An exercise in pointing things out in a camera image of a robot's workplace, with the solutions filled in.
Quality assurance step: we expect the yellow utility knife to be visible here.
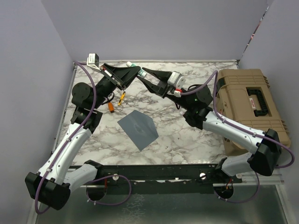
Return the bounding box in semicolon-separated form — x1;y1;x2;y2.
118;91;126;106

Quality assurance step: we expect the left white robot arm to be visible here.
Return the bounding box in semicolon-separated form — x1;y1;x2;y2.
25;63;141;214

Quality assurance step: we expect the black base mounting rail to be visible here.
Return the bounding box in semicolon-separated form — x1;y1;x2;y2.
48;160;243;194

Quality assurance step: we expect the tan plastic tool case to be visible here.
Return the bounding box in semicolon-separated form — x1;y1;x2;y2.
215;69;291;147

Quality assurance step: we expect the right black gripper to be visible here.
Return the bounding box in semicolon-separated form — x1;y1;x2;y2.
137;67;192;110

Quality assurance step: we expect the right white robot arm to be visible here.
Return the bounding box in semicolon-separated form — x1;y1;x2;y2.
138;68;281;182

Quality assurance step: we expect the orange handled screwdriver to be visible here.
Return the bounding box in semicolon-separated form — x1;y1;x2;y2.
108;102;114;113

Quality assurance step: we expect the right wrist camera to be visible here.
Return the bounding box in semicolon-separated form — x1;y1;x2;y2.
167;71;186;98

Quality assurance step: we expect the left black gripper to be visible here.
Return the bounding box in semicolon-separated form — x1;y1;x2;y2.
92;63;142;109

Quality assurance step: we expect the green white glue stick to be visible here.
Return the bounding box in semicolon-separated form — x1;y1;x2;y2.
126;61;148;78

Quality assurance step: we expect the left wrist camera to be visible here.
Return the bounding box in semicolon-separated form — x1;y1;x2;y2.
86;53;100;72

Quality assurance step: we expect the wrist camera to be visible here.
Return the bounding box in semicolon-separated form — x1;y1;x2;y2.
167;71;186;98
86;53;100;72

